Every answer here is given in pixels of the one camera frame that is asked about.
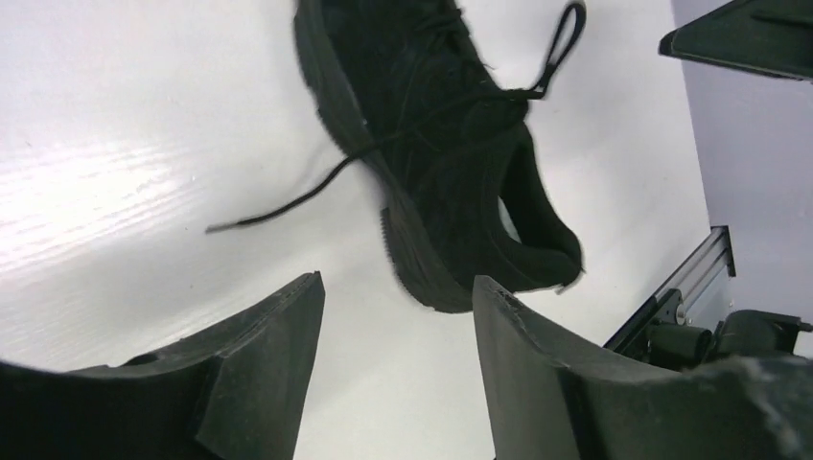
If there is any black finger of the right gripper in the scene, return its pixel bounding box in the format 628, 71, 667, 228
659, 0, 812, 81

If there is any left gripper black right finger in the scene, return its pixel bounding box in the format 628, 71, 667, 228
473, 276, 812, 460

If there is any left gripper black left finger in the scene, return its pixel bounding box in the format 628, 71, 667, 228
1, 272, 325, 460

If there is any black shoelace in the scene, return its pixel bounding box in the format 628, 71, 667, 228
204, 1, 588, 235

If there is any black sneaker shoe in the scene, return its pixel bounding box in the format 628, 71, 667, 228
293, 1, 587, 313

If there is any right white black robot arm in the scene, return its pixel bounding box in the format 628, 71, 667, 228
649, 1, 812, 367

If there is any aluminium frame rail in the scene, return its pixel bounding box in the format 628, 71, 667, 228
605, 225, 736, 357

